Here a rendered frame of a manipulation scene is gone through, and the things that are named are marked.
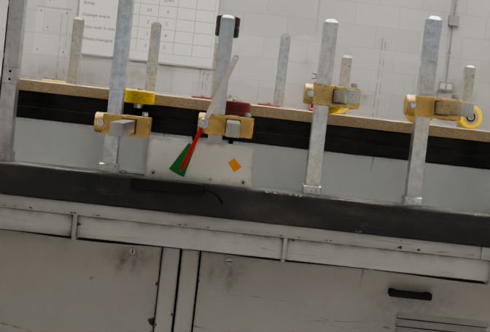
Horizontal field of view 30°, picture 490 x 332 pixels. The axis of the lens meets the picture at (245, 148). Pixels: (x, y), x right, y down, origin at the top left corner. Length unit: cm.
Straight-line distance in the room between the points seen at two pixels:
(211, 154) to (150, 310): 54
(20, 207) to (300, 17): 732
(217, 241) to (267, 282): 30
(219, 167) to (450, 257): 62
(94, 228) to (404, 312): 89
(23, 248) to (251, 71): 698
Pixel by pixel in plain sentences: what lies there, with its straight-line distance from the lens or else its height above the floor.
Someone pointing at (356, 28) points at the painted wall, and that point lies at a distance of 950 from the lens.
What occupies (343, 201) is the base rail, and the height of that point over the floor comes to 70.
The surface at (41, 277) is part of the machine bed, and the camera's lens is 258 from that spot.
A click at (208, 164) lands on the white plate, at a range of 223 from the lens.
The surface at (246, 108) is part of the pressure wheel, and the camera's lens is 233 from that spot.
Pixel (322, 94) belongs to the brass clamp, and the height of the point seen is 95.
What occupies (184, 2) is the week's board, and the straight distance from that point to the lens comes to 943.
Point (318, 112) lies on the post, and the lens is 224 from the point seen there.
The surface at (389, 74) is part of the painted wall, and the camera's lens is 952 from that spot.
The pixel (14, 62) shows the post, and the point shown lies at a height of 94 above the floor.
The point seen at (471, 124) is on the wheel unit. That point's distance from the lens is 318.
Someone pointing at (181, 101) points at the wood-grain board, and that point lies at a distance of 244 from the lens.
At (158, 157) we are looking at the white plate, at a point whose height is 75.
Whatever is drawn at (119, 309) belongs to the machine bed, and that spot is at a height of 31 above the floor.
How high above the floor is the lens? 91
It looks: 3 degrees down
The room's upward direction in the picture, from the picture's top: 6 degrees clockwise
